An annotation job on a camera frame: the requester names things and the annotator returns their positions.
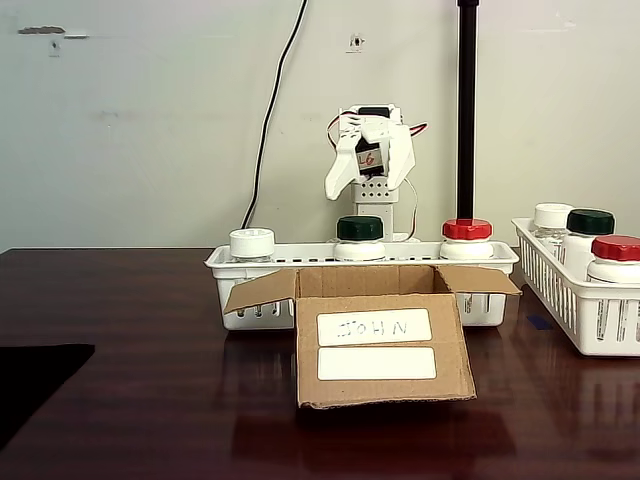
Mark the white plastic basket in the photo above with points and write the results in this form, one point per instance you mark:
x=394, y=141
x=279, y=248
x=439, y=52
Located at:
x=220, y=282
x=555, y=300

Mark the brown cardboard box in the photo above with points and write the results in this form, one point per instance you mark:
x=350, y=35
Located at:
x=380, y=370

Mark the black pole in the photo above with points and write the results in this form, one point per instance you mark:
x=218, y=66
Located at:
x=468, y=110

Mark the blue tape strip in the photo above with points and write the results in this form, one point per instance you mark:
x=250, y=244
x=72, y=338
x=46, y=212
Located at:
x=540, y=322

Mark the red cap white bottle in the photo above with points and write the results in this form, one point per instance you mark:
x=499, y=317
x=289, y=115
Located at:
x=467, y=231
x=616, y=250

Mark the green cap white bottle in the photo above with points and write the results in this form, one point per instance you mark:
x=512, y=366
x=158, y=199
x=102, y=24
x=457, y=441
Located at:
x=360, y=229
x=590, y=222

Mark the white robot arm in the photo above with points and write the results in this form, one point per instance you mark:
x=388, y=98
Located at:
x=372, y=197

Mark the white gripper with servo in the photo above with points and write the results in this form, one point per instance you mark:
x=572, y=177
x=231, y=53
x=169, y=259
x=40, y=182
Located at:
x=368, y=159

